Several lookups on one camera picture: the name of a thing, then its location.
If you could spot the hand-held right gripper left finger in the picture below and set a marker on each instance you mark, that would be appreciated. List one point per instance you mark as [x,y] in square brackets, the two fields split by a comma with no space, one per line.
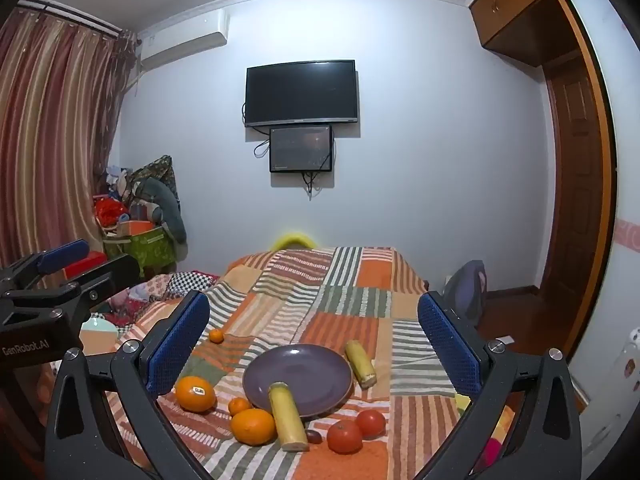
[177,345]

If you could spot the yellow-green banana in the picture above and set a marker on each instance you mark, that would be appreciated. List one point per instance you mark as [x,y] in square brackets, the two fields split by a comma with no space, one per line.
[285,420]

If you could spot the red tomato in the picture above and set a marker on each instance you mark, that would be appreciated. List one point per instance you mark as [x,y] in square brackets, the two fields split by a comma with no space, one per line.
[372,422]
[344,437]

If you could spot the small dark brown date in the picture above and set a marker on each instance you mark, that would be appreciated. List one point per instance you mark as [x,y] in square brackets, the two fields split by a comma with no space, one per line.
[313,436]

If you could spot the yellow round plush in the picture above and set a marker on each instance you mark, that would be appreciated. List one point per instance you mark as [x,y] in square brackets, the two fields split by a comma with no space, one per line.
[294,239]

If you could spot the red box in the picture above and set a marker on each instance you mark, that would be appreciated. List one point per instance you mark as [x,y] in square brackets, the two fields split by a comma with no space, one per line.
[87,262]

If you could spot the black wall television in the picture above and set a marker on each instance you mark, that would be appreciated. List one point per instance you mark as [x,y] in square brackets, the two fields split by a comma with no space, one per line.
[300,92]

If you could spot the white wardrobe with wooden frame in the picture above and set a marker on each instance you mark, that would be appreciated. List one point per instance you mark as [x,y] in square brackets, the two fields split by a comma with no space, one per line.
[620,160]

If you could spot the wooden overhead cabinet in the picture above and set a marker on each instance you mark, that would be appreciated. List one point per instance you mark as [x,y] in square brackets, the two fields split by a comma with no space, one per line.
[515,5]

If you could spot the mint green cup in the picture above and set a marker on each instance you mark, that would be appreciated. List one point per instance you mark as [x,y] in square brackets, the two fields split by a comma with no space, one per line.
[100,332]

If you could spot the orange box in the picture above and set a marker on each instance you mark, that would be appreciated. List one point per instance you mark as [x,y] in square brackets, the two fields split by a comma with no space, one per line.
[135,228]

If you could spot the white curtain rail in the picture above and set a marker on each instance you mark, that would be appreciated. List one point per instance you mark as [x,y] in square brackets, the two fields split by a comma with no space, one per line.
[70,12]

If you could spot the yellow cloth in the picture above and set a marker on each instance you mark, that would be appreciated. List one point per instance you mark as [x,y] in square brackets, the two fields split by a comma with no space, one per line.
[462,403]

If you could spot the small black wall monitor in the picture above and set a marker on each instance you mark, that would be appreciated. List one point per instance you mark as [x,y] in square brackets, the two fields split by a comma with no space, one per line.
[301,149]

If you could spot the white appliance with stickers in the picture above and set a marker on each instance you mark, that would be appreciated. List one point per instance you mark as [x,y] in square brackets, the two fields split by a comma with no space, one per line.
[629,365]

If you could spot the small tangerine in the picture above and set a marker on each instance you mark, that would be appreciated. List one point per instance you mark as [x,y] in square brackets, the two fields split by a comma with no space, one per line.
[237,405]
[216,336]

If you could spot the brown wooden door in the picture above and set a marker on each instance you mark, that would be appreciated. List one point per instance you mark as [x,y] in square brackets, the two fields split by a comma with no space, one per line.
[575,185]

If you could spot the floral pink cloth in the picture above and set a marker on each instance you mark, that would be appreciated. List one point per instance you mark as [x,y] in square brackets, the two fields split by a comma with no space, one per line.
[145,295]

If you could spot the striped patchwork blanket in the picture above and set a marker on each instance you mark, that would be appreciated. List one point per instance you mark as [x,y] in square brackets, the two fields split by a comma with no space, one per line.
[350,305]

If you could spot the white air conditioner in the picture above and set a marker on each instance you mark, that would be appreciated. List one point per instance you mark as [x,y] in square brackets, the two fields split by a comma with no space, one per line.
[182,40]

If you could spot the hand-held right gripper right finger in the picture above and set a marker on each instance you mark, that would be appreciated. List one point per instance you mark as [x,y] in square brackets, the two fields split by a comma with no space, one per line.
[450,345]

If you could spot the dark patterned cushion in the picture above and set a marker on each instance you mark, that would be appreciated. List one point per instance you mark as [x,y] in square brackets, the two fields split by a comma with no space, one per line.
[160,167]

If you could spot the purple round plate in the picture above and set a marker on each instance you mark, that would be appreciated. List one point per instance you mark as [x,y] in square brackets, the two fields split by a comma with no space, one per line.
[305,370]

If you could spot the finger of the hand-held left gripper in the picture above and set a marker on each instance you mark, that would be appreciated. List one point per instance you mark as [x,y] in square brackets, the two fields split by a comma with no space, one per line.
[107,275]
[65,255]

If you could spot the striped brown curtain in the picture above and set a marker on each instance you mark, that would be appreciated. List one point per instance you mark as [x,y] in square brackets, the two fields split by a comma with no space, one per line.
[55,135]

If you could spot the checkered cloth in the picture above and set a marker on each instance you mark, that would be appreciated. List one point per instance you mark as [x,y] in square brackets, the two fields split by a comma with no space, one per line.
[192,282]

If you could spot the red plastic bag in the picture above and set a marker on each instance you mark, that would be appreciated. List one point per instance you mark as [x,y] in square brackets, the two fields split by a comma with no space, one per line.
[110,212]

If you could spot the large plain orange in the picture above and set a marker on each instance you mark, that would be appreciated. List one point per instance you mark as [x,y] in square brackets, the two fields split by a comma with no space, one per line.
[252,427]

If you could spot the large orange with sticker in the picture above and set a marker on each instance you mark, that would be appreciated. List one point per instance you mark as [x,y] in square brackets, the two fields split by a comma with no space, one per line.
[192,395]

